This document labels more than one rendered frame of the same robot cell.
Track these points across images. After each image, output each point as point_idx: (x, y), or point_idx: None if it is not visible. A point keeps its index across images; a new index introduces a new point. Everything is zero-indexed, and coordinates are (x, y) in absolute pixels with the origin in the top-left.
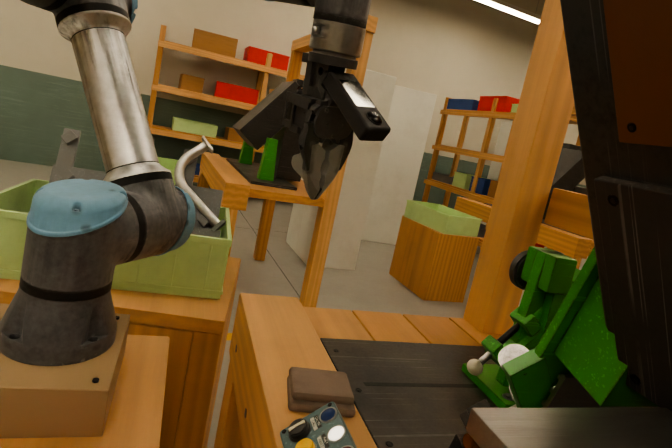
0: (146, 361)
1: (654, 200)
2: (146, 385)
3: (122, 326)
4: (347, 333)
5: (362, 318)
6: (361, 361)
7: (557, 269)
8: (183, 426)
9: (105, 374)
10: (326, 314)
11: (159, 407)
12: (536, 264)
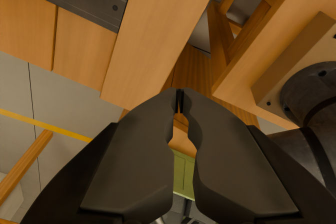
0: (243, 74)
1: None
2: (260, 50)
3: (271, 93)
4: (78, 39)
5: (48, 55)
6: None
7: None
8: (170, 75)
9: (324, 41)
10: (82, 73)
11: (269, 23)
12: None
